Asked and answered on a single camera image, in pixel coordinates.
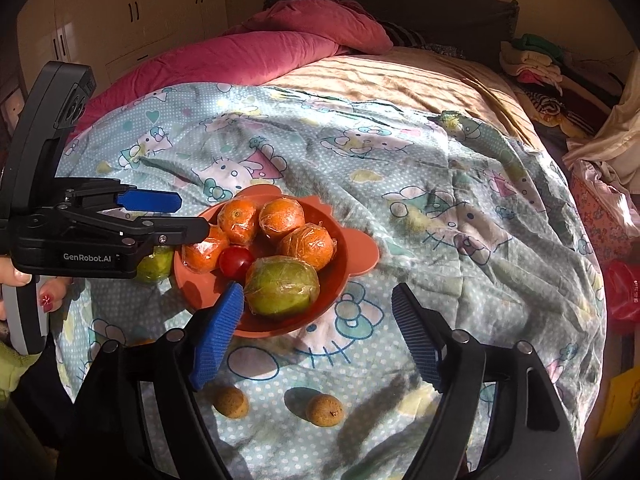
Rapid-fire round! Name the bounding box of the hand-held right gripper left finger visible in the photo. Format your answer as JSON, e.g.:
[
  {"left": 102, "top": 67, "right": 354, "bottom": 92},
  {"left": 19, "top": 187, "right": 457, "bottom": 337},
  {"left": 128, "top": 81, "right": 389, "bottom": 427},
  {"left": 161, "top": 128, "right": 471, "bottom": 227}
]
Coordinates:
[{"left": 65, "top": 281, "right": 246, "bottom": 480}]

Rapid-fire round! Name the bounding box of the large green citrus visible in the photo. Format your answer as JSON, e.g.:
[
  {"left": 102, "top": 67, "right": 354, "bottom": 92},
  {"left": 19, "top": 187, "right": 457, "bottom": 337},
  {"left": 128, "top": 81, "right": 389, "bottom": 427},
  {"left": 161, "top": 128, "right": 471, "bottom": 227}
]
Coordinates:
[{"left": 244, "top": 256, "right": 321, "bottom": 319}]

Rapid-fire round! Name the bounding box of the orange plastic bowl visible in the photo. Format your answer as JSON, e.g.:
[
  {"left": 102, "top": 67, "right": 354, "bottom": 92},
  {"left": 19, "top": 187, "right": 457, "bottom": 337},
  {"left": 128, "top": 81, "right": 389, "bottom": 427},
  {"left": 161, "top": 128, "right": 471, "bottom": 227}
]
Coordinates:
[{"left": 173, "top": 184, "right": 380, "bottom": 338}]

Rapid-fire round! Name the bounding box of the small green citrus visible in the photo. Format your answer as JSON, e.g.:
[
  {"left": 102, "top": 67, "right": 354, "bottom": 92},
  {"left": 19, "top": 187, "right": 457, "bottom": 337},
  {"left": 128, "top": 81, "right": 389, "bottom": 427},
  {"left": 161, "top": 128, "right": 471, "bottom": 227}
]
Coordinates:
[{"left": 136, "top": 246, "right": 175, "bottom": 284}]

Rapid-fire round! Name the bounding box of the cartoon cat printed blanket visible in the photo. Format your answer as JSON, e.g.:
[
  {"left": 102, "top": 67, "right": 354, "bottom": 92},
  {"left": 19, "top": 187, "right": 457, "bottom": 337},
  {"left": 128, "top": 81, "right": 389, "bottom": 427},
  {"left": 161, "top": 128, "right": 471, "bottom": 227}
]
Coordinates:
[{"left": 52, "top": 81, "right": 609, "bottom": 480}]

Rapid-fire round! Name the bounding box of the pink floral cloth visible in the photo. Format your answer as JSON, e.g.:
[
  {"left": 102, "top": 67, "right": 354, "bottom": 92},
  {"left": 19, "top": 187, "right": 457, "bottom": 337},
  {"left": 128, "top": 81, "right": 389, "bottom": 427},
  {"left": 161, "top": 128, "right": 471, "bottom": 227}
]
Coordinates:
[{"left": 569, "top": 159, "right": 640, "bottom": 262}]

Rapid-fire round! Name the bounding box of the dark headboard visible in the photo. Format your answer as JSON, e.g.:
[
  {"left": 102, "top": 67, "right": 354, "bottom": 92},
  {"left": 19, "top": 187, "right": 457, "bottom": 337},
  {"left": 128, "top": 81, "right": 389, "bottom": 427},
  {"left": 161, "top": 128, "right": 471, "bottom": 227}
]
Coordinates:
[{"left": 262, "top": 0, "right": 521, "bottom": 57}]

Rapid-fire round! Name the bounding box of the pink quilt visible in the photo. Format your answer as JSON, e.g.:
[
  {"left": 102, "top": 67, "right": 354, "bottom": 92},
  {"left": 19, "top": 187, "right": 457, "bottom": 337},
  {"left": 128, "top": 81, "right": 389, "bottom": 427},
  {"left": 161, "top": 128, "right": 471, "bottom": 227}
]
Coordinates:
[{"left": 75, "top": 0, "right": 394, "bottom": 132}]

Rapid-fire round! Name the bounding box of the brown longan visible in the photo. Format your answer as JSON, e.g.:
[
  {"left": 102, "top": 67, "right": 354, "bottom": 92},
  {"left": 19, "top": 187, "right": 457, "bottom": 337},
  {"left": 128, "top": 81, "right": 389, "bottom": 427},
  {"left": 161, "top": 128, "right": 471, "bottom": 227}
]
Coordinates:
[
  {"left": 306, "top": 394, "right": 344, "bottom": 428},
  {"left": 214, "top": 386, "right": 249, "bottom": 418}
]

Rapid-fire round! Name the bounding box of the red cherry tomato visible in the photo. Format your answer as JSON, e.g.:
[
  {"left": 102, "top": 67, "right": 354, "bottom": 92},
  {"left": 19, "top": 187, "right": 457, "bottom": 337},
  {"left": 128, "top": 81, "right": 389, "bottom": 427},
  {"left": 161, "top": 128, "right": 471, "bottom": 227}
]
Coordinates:
[{"left": 218, "top": 245, "right": 255, "bottom": 279}]

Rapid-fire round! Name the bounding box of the beige striped bed sheet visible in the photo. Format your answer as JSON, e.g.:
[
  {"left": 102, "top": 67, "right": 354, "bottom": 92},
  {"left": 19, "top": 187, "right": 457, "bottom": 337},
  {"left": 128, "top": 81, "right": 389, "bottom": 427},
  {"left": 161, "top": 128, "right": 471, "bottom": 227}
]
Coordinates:
[{"left": 260, "top": 46, "right": 547, "bottom": 152}]

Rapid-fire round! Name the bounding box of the dark striped pillow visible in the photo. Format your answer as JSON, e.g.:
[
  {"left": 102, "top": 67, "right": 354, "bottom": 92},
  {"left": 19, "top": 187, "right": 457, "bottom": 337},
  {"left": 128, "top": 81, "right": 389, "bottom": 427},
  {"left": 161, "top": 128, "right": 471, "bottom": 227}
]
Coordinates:
[{"left": 379, "top": 20, "right": 427, "bottom": 49}]

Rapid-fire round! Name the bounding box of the yellow paper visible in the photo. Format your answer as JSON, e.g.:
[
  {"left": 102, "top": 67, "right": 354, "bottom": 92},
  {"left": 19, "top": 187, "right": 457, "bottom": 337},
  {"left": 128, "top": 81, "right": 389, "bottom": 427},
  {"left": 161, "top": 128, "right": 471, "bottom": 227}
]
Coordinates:
[{"left": 594, "top": 364, "right": 640, "bottom": 441}]

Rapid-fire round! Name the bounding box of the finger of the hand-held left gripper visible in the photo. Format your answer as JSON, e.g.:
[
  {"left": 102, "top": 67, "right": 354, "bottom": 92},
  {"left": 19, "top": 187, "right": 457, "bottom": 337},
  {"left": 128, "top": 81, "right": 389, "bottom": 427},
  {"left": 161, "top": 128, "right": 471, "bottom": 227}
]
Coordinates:
[
  {"left": 65, "top": 183, "right": 183, "bottom": 214},
  {"left": 114, "top": 216, "right": 211, "bottom": 248}
]

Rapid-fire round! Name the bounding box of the pile of folded clothes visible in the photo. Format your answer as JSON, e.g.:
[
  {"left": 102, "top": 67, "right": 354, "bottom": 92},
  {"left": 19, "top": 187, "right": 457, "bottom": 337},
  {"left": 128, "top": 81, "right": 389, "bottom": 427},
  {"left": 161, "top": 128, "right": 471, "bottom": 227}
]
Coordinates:
[{"left": 500, "top": 33, "right": 627, "bottom": 127}]

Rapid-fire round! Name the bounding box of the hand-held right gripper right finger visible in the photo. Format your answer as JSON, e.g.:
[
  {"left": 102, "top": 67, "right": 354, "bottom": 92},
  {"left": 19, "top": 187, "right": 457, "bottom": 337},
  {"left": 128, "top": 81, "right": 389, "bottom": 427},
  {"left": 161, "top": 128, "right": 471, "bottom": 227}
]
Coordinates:
[{"left": 391, "top": 283, "right": 582, "bottom": 480}]

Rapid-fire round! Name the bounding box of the plastic-wrapped orange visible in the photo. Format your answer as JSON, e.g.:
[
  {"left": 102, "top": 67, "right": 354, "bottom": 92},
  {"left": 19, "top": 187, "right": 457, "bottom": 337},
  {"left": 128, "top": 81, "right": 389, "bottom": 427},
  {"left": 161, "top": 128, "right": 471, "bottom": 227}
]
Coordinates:
[
  {"left": 278, "top": 224, "right": 337, "bottom": 271},
  {"left": 182, "top": 226, "right": 231, "bottom": 274},
  {"left": 217, "top": 199, "right": 261, "bottom": 246},
  {"left": 258, "top": 197, "right": 306, "bottom": 239}
]

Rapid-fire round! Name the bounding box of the cream wardrobe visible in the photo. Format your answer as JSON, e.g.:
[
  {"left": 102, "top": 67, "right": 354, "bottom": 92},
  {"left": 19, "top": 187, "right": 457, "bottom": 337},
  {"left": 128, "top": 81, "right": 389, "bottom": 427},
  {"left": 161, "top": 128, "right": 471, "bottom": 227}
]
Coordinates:
[{"left": 17, "top": 0, "right": 266, "bottom": 88}]

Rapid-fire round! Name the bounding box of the red plastic bag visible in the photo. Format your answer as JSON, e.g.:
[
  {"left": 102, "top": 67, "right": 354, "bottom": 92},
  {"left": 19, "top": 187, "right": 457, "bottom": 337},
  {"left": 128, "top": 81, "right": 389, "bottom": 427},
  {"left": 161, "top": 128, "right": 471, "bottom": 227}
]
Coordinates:
[{"left": 604, "top": 259, "right": 640, "bottom": 322}]

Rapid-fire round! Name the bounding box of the person's left hand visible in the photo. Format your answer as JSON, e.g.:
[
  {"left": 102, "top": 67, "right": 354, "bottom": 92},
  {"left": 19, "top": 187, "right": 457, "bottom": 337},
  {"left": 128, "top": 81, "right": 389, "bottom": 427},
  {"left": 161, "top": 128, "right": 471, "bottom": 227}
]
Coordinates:
[{"left": 0, "top": 255, "right": 71, "bottom": 322}]

